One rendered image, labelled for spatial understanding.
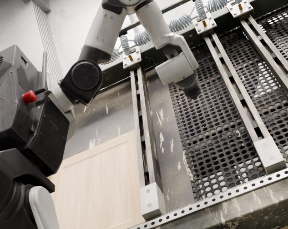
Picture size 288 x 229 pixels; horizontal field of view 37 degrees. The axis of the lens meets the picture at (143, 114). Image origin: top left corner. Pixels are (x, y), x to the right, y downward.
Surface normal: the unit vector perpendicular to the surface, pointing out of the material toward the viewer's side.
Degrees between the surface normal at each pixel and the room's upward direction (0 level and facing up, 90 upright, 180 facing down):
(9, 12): 90
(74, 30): 90
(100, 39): 114
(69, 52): 90
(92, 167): 56
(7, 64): 67
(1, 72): 82
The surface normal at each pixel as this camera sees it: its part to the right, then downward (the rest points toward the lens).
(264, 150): -0.43, -0.74
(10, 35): -0.36, -0.29
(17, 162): 0.90, -0.39
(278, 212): 0.07, 0.54
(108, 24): 0.06, -0.01
